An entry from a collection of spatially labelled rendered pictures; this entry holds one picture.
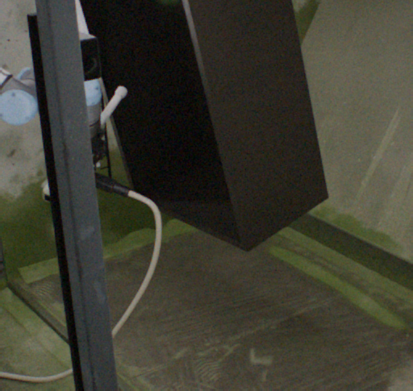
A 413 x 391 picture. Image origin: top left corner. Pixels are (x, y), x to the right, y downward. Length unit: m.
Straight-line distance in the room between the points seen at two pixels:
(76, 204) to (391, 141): 2.29
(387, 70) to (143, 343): 1.44
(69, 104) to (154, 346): 1.85
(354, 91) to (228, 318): 1.11
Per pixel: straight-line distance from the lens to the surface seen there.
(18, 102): 2.42
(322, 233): 3.88
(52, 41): 1.52
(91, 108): 2.54
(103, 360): 1.75
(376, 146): 3.79
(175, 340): 3.33
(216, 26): 2.66
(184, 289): 3.65
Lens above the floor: 1.73
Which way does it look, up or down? 22 degrees down
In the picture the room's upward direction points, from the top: 4 degrees counter-clockwise
